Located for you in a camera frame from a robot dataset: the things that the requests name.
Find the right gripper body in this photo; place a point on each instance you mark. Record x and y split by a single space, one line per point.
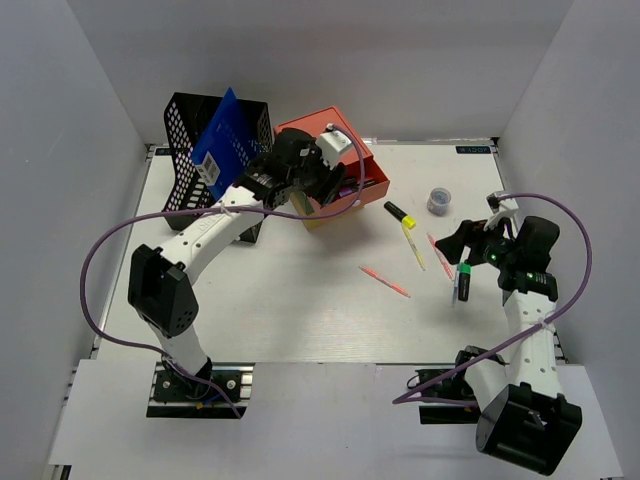
489 246

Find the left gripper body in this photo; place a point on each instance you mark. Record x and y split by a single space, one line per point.
313 177

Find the green highlighter marker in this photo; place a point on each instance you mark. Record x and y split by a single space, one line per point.
464 280

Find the yellow bottom drawer box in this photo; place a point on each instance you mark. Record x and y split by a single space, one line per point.
314 215

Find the yellow thin pen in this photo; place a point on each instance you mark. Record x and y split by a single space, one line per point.
414 248

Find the clear paperclip jar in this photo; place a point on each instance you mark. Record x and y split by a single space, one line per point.
438 201

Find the yellow highlighter marker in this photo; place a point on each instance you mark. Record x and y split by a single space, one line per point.
406 220

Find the orange thin pen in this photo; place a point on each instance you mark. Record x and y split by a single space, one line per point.
398 289

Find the blue plastic folder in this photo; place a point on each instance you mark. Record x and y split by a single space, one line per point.
226 145

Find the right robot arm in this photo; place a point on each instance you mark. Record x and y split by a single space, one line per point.
525 418

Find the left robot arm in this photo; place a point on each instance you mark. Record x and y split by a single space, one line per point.
162 278

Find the pink thin pen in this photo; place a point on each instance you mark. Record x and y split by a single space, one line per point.
442 260

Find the blue thin pen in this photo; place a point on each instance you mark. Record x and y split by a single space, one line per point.
455 289

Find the black mesh file holder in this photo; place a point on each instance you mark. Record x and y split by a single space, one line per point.
184 117

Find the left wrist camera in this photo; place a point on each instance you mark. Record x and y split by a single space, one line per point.
334 145

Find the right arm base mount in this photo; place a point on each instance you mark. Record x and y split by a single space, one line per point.
450 395

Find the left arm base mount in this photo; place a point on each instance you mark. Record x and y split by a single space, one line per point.
171 397

